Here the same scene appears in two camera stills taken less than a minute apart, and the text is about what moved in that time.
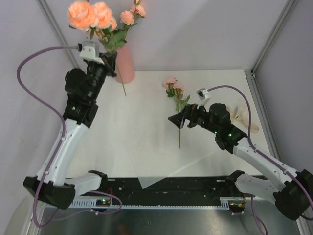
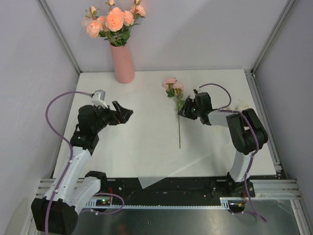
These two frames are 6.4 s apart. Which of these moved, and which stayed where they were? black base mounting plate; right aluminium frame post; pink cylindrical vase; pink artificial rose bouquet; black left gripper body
Moved: pink artificial rose bouquet; black left gripper body
Stayed: pink cylindrical vase; black base mounting plate; right aluminium frame post
